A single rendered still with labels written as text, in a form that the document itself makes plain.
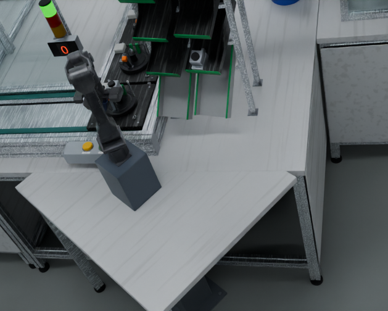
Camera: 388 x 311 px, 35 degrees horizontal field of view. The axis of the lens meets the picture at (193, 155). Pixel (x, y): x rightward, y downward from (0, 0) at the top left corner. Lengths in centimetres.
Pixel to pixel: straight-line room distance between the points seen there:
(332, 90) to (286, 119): 59
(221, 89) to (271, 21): 68
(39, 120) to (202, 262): 104
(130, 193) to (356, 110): 130
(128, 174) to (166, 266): 35
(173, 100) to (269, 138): 39
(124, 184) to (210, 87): 49
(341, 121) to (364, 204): 43
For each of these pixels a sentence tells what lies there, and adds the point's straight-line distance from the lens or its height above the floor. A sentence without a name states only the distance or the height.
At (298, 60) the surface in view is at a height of 86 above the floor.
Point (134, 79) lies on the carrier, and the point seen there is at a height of 97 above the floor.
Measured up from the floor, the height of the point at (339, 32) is 86.
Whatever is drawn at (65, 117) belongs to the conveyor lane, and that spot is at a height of 92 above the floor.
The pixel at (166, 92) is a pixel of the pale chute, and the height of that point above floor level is 105.
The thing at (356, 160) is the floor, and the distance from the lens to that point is 337.
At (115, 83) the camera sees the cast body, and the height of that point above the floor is 109.
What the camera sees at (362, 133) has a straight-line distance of 318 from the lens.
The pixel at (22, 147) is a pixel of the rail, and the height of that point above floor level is 93.
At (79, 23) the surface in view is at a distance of 329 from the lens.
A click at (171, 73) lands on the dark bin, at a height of 119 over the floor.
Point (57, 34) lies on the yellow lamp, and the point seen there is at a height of 128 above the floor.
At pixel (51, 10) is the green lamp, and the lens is 243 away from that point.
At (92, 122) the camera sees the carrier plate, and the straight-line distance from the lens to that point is 251.
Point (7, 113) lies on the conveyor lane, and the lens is 286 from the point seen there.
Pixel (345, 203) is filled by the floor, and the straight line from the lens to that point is 320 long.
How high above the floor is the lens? 260
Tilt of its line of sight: 47 degrees down
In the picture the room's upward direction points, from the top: 20 degrees counter-clockwise
